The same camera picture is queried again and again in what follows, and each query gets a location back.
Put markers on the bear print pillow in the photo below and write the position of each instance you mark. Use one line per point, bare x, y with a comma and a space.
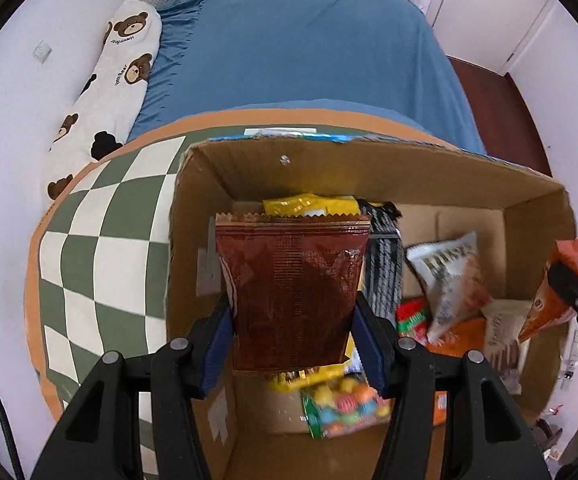
114, 90

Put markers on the red snack packet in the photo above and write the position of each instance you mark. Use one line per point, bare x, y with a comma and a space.
411, 319

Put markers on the colourful candy bag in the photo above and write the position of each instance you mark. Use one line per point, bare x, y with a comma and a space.
344, 405

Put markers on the large orange snack packet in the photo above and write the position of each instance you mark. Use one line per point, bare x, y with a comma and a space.
461, 335

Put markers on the brown snack packet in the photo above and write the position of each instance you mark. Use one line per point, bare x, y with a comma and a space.
294, 290

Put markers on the long black snack packet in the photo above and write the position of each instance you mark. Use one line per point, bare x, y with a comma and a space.
384, 265

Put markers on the green white checkered mat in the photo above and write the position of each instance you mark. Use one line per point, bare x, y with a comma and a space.
104, 280

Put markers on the white door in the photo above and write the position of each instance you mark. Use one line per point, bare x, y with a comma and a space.
479, 5

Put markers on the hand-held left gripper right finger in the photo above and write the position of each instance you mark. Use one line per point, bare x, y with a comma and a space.
369, 350

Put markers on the printed cardboard box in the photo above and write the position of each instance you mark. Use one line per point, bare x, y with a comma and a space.
369, 170

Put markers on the floor clutter pile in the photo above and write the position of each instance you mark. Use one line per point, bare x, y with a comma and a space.
569, 440

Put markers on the small orange snack packet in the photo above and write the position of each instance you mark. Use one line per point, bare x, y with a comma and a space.
554, 305

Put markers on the blue bed sheet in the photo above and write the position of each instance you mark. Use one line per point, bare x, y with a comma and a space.
299, 55

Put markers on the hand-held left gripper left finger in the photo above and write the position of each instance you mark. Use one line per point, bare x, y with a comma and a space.
216, 347

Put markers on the white wall socket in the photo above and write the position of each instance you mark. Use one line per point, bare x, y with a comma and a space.
41, 51

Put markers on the white cookie packet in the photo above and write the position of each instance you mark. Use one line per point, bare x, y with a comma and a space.
506, 332

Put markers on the white chips bag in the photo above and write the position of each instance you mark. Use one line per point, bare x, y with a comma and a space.
451, 280

